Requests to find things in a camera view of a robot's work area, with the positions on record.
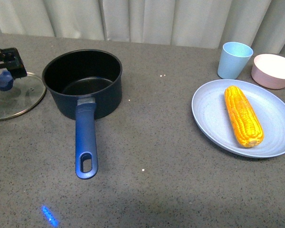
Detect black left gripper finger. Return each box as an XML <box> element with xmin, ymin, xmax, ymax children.
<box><xmin>0</xmin><ymin>47</ymin><xmax>27</xmax><ymax>78</ymax></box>

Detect glass lid blue knob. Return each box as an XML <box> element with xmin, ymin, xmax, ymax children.
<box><xmin>0</xmin><ymin>72</ymin><xmax>46</xmax><ymax>121</ymax></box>

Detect yellow corn cob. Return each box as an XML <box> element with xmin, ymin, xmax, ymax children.
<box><xmin>224</xmin><ymin>85</ymin><xmax>265</xmax><ymax>148</ymax></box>

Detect light blue cup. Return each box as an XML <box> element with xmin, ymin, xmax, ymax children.
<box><xmin>217</xmin><ymin>42</ymin><xmax>254</xmax><ymax>79</ymax></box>

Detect white curtain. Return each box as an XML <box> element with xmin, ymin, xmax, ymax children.
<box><xmin>0</xmin><ymin>0</ymin><xmax>285</xmax><ymax>54</ymax></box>

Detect light blue plate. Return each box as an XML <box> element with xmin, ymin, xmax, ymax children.
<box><xmin>191</xmin><ymin>79</ymin><xmax>285</xmax><ymax>158</ymax></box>

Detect dark blue saucepan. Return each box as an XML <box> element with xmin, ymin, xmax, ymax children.
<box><xmin>42</xmin><ymin>49</ymin><xmax>123</xmax><ymax>180</ymax></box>

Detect pink bowl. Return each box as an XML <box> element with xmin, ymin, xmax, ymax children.
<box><xmin>251</xmin><ymin>54</ymin><xmax>285</xmax><ymax>90</ymax></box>

